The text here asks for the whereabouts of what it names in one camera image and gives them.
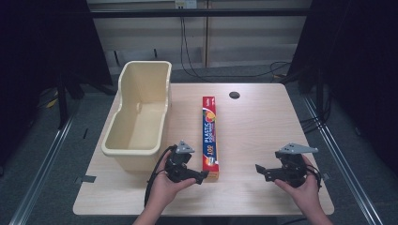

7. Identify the cream plastic bin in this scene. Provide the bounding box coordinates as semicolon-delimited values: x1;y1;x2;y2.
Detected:
100;60;174;173

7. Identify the black hanging wall cable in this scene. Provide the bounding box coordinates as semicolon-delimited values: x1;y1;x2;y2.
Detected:
178;16;293;80

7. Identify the dark curtain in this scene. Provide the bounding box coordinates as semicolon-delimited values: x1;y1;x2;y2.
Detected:
0;0;114;170
285;0;398;176

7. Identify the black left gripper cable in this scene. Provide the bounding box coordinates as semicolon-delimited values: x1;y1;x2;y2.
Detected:
143;144;178;208

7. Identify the black metal stand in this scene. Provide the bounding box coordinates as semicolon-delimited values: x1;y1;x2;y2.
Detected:
55;73;70;130

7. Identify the metal floor rail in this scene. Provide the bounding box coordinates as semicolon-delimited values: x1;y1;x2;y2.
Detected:
301;95;384;225
8;111;79;225

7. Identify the person's right hand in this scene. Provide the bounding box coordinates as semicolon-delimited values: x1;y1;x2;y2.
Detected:
274;155;323;218

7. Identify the yellow floor cable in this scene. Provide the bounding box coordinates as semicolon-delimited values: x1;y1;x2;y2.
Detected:
38;88;60;110

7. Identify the black floor cable bundle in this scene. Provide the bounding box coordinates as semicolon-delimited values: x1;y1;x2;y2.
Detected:
299;93;333;135

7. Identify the white wall power outlet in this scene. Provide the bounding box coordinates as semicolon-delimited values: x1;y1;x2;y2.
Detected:
174;0;198;9

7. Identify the red blue plastic wrap box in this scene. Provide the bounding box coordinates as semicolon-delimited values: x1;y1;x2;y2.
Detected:
201;96;221;182

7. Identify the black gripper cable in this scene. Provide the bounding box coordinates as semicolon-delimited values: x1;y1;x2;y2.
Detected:
305;164;323;192
143;144;178;208

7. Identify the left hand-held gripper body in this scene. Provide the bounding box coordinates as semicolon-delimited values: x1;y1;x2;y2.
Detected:
163;140;196;184

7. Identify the person's left hand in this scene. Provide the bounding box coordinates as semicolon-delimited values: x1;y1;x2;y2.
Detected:
146;156;197;214

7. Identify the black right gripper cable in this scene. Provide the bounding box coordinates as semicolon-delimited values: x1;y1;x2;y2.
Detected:
305;164;323;192

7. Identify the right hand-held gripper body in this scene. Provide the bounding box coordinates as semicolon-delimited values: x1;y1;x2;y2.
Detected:
274;142;320;188

